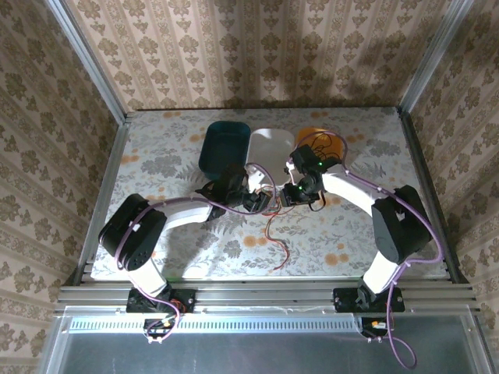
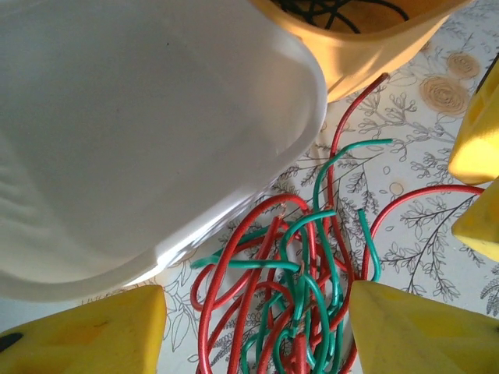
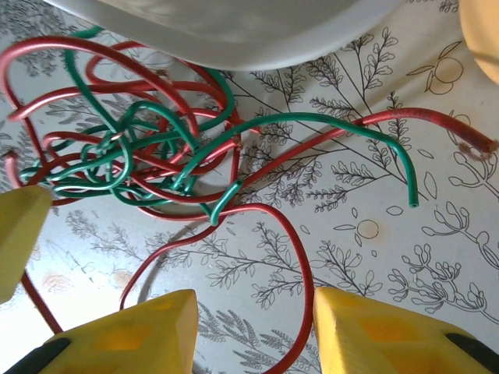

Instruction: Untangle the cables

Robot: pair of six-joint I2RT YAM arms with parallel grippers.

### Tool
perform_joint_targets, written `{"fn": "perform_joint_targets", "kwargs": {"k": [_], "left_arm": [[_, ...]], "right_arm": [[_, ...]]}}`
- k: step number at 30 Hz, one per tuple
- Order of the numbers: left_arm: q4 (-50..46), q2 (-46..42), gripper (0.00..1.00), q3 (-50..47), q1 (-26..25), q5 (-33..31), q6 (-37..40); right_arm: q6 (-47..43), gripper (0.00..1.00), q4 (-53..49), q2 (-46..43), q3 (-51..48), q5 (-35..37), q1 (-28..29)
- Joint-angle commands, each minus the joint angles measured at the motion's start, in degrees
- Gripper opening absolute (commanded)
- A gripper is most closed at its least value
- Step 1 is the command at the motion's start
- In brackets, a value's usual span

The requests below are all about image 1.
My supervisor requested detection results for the white plastic bin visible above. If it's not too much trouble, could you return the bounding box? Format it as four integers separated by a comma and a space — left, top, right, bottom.
244, 128, 296, 189

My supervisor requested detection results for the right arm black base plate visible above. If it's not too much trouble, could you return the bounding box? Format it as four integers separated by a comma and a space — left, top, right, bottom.
332, 286, 405, 313

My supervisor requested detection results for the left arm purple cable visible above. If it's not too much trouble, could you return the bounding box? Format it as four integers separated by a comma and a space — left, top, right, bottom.
115, 161, 278, 346

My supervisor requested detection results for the aluminium frame post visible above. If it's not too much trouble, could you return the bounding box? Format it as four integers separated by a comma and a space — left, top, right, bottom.
45, 0, 130, 125
397, 0, 476, 118

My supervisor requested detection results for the grey metal sheet panel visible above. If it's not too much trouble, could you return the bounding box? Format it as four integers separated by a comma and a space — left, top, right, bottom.
37, 305, 493, 374

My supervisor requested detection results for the aluminium front frame rail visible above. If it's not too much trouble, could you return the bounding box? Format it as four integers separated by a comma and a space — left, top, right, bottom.
55, 280, 480, 313

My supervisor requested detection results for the slotted grey cable duct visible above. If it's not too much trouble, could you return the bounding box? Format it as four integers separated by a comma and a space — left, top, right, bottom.
63, 311, 364, 334

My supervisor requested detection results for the aluminium side rail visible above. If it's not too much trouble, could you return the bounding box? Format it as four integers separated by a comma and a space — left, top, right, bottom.
73, 115, 133, 286
396, 107, 469, 285

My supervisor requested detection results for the orange plastic bin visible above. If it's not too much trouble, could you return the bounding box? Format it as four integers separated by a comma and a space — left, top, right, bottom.
293, 125, 349, 173

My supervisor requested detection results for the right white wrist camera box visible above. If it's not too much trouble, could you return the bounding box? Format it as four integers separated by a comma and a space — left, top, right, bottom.
285, 157, 300, 185

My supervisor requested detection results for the thin red cable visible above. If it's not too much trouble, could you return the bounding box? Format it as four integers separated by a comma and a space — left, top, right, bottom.
263, 185, 292, 270

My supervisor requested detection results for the thin black cable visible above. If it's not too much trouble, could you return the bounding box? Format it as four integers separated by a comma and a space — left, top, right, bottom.
306, 131, 345, 161

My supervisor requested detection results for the teal plastic bin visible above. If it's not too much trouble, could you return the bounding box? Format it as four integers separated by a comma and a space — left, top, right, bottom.
198, 120, 252, 183

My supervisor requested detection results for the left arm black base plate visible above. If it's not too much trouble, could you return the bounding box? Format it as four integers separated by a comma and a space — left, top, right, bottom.
126, 287, 196, 315

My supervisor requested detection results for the floral patterned table mat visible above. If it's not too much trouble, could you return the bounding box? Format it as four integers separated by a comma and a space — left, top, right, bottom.
90, 107, 448, 281

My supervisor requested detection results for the small black connector board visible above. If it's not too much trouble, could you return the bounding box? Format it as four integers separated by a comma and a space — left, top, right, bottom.
359, 316, 396, 344
142, 317, 177, 345

